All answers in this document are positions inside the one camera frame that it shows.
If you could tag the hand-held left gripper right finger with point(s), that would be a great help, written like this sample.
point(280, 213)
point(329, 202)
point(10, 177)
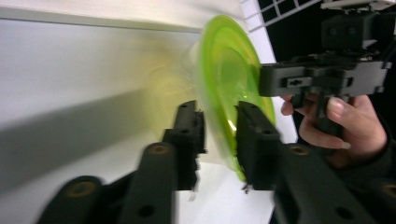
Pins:
point(257, 149)

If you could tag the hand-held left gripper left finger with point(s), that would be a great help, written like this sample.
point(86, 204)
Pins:
point(186, 146)

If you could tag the yellow-green translucent plate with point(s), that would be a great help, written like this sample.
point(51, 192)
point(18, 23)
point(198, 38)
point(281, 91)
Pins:
point(227, 71)

